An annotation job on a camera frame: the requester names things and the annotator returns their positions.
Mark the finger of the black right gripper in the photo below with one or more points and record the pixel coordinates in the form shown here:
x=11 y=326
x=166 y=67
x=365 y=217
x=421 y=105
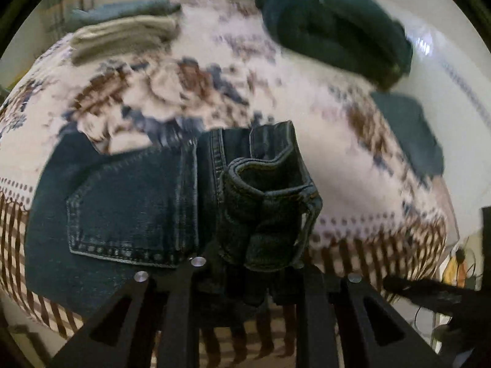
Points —
x=437 y=296

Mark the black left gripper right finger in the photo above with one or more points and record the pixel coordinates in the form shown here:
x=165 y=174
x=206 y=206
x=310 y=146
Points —
x=343 y=322

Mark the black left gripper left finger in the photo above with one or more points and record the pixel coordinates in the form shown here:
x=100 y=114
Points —
x=151 y=318

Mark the dark blue denim jeans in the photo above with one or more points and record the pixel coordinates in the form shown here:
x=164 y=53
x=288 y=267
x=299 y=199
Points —
x=97 y=219

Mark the floral bed blanket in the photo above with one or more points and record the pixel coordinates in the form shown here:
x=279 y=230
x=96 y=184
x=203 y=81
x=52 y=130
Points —
x=223 y=71

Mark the teal pillow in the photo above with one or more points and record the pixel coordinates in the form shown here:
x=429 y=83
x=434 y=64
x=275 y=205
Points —
x=406 y=119

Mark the white headboard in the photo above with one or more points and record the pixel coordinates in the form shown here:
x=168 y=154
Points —
x=455 y=98

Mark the folded beige pants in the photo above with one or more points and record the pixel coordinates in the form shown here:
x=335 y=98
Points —
x=121 y=36

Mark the dark green plush blanket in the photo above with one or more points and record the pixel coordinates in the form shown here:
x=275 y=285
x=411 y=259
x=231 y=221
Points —
x=353 y=35

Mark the folded grey-blue pants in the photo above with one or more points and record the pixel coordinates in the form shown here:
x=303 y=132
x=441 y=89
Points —
x=117 y=10

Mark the teal striped left curtain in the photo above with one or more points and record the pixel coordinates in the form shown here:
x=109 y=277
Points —
x=56 y=13

